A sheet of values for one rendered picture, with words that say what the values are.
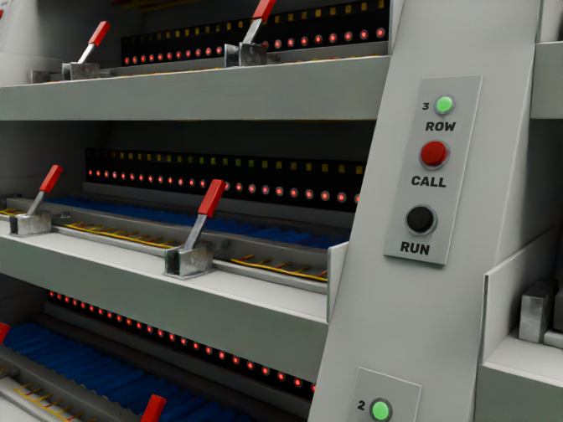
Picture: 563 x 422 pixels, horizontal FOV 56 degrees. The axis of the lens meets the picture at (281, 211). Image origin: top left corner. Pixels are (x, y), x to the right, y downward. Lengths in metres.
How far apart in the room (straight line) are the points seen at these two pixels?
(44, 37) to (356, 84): 0.59
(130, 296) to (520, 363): 0.32
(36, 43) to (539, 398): 0.79
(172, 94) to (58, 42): 0.40
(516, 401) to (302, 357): 0.14
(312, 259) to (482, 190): 0.17
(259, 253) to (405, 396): 0.20
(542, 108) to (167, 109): 0.34
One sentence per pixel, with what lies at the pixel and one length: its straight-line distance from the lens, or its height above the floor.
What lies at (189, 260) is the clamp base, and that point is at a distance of 0.45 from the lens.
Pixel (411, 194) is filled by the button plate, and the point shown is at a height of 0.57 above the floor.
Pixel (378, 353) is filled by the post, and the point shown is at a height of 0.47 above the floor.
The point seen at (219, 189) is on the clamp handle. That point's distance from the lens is 0.47.
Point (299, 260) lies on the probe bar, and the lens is 0.45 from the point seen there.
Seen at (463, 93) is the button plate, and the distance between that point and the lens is 0.36.
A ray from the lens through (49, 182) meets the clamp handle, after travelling 0.68.
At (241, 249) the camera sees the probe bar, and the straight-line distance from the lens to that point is 0.49.
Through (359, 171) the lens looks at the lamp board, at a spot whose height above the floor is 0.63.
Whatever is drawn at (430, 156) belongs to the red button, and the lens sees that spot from 0.34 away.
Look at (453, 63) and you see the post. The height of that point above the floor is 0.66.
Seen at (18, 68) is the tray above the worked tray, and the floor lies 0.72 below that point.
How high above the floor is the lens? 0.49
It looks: 10 degrees up
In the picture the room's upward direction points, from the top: 14 degrees clockwise
